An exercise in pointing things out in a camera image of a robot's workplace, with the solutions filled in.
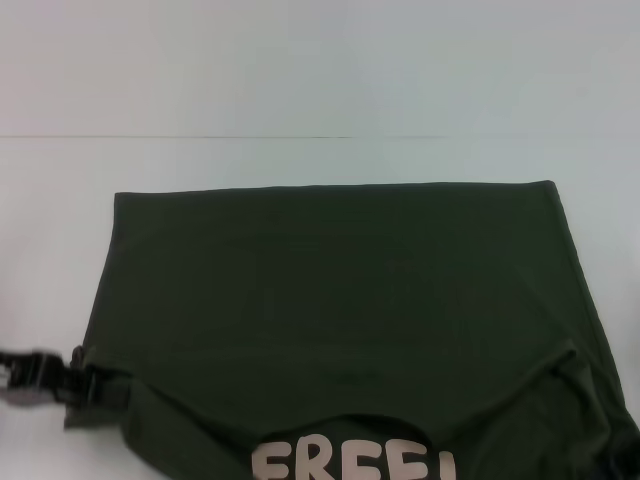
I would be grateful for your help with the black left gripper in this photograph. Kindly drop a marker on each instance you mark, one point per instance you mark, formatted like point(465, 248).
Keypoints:
point(32, 375)

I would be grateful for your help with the dark green shirt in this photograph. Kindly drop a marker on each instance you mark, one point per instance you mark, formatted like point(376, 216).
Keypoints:
point(340, 300)

